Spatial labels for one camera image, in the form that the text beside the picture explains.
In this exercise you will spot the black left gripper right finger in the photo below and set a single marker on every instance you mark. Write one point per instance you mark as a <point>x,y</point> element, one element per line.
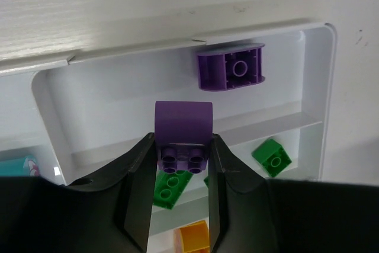
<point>281,214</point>

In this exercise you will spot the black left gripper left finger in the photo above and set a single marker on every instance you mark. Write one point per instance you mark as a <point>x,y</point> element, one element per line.
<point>108,210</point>

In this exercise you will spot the yellow lego brick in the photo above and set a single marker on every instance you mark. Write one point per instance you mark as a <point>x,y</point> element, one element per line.
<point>192,238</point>

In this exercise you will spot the teal lego brick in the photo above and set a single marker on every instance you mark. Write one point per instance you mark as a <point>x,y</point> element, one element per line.
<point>25,166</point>

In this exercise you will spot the purple lego brick front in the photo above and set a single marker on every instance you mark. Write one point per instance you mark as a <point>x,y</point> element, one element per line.
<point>183,133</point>

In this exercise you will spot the purple lego brick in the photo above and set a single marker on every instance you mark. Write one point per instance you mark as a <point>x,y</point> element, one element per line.
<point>230,67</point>
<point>183,133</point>

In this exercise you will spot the green lego brick small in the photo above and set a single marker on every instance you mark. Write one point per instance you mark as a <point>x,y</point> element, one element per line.
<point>206,182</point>

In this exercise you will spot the white divided plastic tray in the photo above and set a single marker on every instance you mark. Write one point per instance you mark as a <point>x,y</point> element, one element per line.
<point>103,151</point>

